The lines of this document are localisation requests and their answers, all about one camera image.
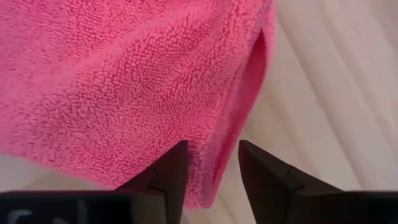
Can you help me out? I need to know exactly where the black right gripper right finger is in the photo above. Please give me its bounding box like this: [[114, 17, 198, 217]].
[[238, 139, 343, 224]]

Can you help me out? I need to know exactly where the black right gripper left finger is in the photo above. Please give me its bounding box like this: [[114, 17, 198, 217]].
[[114, 139, 190, 224]]

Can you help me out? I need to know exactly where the pink microfiber towel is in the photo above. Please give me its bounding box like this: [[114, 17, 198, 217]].
[[0, 0, 277, 210]]

